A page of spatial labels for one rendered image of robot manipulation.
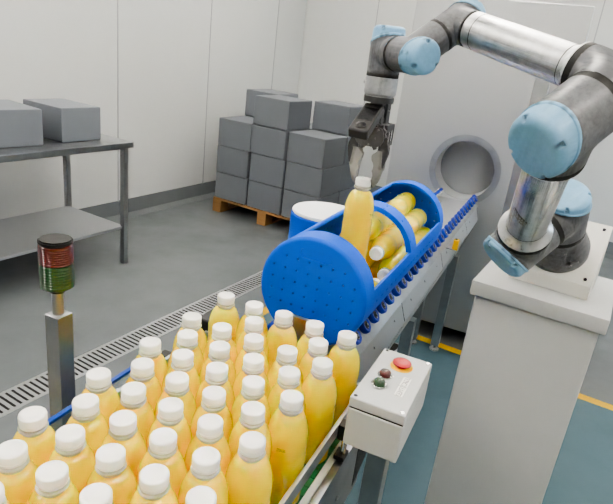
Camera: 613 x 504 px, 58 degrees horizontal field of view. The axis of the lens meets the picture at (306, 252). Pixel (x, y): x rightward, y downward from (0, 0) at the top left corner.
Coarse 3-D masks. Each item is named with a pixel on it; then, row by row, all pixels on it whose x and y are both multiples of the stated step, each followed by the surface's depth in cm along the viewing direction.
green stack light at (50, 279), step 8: (72, 264) 107; (40, 272) 105; (48, 272) 104; (56, 272) 105; (64, 272) 105; (72, 272) 107; (40, 280) 106; (48, 280) 105; (56, 280) 105; (64, 280) 106; (72, 280) 108; (48, 288) 106; (56, 288) 106; (64, 288) 107
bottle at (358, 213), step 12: (360, 192) 134; (348, 204) 135; (360, 204) 133; (372, 204) 135; (348, 216) 135; (360, 216) 134; (372, 216) 136; (348, 228) 136; (360, 228) 135; (348, 240) 137; (360, 240) 136; (360, 252) 137
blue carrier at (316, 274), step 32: (384, 192) 211; (416, 192) 206; (320, 224) 147; (288, 256) 135; (320, 256) 132; (352, 256) 130; (416, 256) 173; (288, 288) 138; (320, 288) 134; (352, 288) 130; (384, 288) 143; (320, 320) 136; (352, 320) 133
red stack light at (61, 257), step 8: (40, 248) 103; (48, 248) 103; (56, 248) 103; (64, 248) 104; (72, 248) 106; (40, 256) 104; (48, 256) 103; (56, 256) 104; (64, 256) 104; (72, 256) 107; (40, 264) 104; (48, 264) 104; (56, 264) 104; (64, 264) 105
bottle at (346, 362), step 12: (336, 348) 114; (348, 348) 113; (336, 360) 113; (348, 360) 113; (336, 372) 113; (348, 372) 113; (336, 384) 114; (348, 384) 114; (348, 396) 115; (336, 408) 116; (336, 420) 117
